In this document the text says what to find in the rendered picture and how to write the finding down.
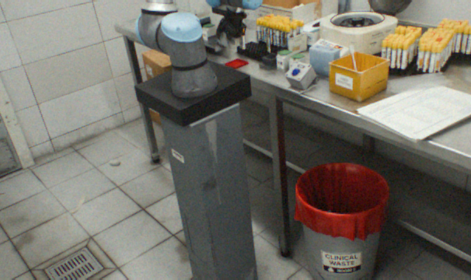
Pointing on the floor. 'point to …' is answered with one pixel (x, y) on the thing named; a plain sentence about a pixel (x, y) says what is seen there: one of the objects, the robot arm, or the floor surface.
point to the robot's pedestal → (213, 194)
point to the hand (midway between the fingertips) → (221, 43)
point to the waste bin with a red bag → (341, 219)
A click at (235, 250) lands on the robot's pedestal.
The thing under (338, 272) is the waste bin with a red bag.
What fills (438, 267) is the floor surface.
